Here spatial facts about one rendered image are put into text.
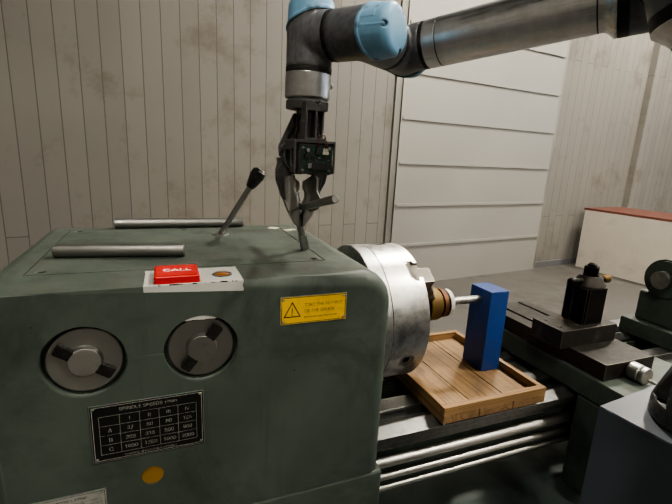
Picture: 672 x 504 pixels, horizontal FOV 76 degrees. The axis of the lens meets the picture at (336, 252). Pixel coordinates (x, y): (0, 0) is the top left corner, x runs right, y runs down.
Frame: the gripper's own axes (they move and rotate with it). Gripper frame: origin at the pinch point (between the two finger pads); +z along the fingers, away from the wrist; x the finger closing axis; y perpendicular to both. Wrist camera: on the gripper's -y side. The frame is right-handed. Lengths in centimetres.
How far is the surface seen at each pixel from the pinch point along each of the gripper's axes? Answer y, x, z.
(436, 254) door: -333, 273, 99
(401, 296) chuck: 1.6, 22.1, 16.0
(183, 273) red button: 12.5, -20.6, 5.6
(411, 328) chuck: 3.7, 23.9, 22.4
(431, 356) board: -19, 47, 43
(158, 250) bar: -2.0, -23.9, 5.6
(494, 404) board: 6, 47, 43
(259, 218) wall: -317, 60, 52
